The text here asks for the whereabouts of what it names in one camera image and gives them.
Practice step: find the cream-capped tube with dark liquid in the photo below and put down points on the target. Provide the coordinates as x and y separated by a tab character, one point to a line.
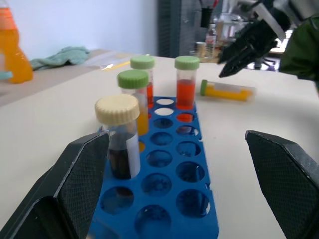
117	112

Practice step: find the teal crumpled cloth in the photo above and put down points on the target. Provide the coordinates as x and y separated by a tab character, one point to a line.
64	56

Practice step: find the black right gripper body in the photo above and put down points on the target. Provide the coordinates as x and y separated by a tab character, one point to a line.
260	37

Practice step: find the green-capped tube with red liquid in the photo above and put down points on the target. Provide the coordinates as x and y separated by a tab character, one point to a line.
185	92
142	62

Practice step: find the green-capped tube with yellow liquid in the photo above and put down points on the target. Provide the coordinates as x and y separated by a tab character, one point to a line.
229	93
133	78

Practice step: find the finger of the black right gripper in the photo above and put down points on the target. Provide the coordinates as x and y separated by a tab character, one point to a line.
236	64
233	52

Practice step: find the gold metal can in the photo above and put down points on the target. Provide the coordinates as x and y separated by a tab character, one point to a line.
201	48

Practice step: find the blue test tube rack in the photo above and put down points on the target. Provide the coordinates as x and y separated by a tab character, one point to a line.
172	206

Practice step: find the orange liquid plastic bottle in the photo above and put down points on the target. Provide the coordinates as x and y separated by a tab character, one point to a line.
15	54

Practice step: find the dark grey cabinet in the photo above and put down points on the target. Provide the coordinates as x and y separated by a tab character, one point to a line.
174	27

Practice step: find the clear plastic bag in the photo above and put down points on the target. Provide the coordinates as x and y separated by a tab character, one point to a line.
119	61

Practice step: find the clear bottle with red label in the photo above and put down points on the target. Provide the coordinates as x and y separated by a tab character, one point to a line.
211	35

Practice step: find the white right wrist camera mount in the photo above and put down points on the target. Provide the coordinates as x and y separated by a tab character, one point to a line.
270	21

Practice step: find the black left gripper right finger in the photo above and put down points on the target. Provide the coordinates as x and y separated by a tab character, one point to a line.
286	179

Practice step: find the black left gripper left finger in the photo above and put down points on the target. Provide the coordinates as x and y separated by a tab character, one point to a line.
74	179

